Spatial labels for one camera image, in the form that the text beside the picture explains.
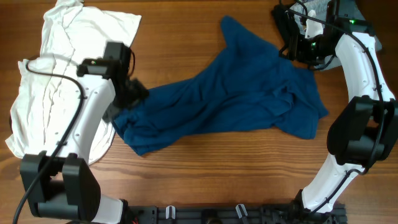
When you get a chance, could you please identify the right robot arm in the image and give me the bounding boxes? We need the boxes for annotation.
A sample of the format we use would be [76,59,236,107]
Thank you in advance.
[272,1,397,223]

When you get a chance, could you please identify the dark blue t-shirt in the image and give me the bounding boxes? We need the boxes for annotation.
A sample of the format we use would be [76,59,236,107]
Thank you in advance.
[113,16,328,156]

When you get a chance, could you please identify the white t-shirt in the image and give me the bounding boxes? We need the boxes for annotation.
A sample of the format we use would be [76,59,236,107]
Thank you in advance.
[5,1,142,159]

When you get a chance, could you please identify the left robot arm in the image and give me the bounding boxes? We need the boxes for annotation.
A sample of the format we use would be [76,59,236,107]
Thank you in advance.
[12,42,149,223]

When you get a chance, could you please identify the black folded garment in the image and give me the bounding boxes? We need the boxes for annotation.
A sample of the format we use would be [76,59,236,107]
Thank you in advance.
[271,5,300,47]

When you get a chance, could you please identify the left black camera cable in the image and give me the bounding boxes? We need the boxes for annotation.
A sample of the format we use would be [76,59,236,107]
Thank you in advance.
[11,58,86,224]

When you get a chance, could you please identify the light blue denim jeans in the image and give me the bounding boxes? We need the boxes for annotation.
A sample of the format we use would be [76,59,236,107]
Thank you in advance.
[287,1,374,70]

